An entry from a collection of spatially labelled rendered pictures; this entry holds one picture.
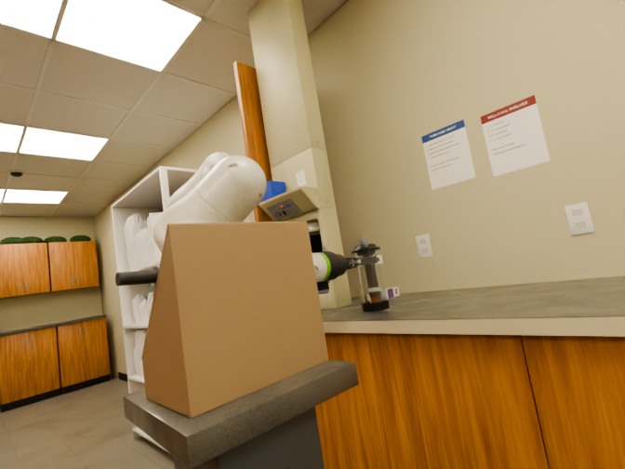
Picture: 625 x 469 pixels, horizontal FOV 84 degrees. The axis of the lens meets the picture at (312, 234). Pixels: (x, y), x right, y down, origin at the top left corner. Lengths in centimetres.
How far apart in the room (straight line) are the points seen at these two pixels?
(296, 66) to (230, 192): 124
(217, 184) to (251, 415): 45
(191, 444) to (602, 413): 82
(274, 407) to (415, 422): 69
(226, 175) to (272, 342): 36
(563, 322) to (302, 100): 140
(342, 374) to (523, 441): 55
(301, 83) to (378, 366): 134
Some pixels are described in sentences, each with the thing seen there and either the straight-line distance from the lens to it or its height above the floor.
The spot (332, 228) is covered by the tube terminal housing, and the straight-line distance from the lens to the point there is 167.
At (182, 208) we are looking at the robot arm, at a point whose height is 129.
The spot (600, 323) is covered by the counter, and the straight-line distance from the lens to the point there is 93.
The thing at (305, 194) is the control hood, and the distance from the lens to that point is 159.
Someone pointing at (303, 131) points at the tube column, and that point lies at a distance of 177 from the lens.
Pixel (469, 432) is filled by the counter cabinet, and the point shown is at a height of 64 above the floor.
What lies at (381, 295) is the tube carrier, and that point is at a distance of 128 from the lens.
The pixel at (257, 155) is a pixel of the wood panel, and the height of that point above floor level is 179.
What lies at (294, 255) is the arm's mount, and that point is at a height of 116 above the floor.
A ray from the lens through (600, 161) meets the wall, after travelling 165.
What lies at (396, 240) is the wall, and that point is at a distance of 190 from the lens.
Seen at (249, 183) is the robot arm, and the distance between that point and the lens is 76.
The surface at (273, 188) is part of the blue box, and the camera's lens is 176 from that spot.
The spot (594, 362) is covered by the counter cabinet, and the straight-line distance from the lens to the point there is 98.
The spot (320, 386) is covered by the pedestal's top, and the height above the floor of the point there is 93.
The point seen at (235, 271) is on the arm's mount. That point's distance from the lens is 60.
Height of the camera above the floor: 112
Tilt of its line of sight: 6 degrees up
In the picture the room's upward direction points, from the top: 9 degrees counter-clockwise
